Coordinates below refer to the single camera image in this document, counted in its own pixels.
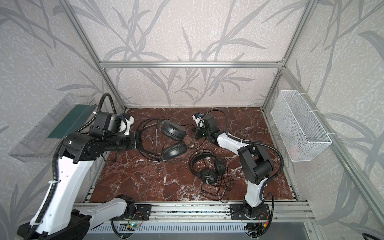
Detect clear plastic wall bin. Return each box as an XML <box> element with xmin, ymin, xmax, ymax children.
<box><xmin>9</xmin><ymin>94</ymin><xmax>97</xmax><ymax>163</ymax></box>

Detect black headphones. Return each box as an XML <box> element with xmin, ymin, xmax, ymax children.
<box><xmin>136</xmin><ymin>117</ymin><xmax>193</xmax><ymax>162</ymax></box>
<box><xmin>189</xmin><ymin>150</ymin><xmax>234</xmax><ymax>203</ymax></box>

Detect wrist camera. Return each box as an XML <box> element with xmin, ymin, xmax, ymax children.
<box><xmin>193</xmin><ymin>113</ymin><xmax>205</xmax><ymax>130</ymax></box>
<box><xmin>118</xmin><ymin>113</ymin><xmax>134</xmax><ymax>136</ymax></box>

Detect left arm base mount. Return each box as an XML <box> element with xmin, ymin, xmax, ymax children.
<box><xmin>121</xmin><ymin>204</ymin><xmax>152</xmax><ymax>221</ymax></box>

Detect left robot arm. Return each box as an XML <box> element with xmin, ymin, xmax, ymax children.
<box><xmin>17</xmin><ymin>93</ymin><xmax>139</xmax><ymax>240</ymax></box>

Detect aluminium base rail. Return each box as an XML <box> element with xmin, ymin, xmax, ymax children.
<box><xmin>61</xmin><ymin>201</ymin><xmax>316</xmax><ymax>224</ymax></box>

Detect white wire mesh basket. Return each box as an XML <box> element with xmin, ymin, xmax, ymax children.
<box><xmin>271</xmin><ymin>90</ymin><xmax>332</xmax><ymax>162</ymax></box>

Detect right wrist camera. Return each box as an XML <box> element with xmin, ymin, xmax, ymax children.
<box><xmin>193</xmin><ymin>113</ymin><xmax>205</xmax><ymax>130</ymax></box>

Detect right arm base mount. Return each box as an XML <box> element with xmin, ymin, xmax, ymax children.
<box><xmin>225</xmin><ymin>203</ymin><xmax>271</xmax><ymax>221</ymax></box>

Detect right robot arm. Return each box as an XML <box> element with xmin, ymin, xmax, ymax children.
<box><xmin>193</xmin><ymin>109</ymin><xmax>284</xmax><ymax>219</ymax></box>

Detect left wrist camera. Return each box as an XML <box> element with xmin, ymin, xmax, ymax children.
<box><xmin>118</xmin><ymin>113</ymin><xmax>134</xmax><ymax>136</ymax></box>

